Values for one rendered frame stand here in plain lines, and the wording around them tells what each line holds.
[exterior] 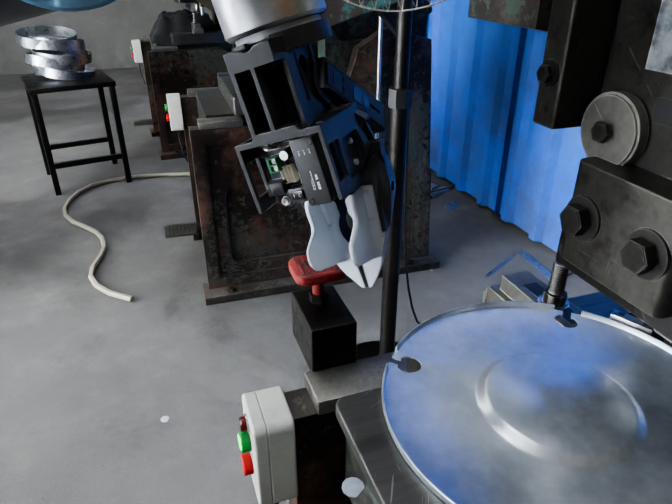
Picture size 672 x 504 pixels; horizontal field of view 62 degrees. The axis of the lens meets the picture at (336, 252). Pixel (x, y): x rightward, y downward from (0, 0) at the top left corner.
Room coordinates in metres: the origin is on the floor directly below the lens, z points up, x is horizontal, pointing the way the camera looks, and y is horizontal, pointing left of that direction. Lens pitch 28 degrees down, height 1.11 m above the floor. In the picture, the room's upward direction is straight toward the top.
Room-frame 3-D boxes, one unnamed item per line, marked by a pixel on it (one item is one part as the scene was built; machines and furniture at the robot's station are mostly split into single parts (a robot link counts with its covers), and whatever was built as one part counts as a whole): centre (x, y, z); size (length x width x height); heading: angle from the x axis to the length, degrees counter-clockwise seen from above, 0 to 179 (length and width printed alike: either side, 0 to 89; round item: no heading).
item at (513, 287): (0.55, -0.25, 0.76); 0.17 x 0.06 x 0.10; 19
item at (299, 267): (0.62, 0.02, 0.72); 0.07 x 0.06 x 0.08; 109
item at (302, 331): (0.61, 0.02, 0.62); 0.10 x 0.06 x 0.20; 19
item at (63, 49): (3.00, 1.41, 0.40); 0.45 x 0.40 x 0.79; 31
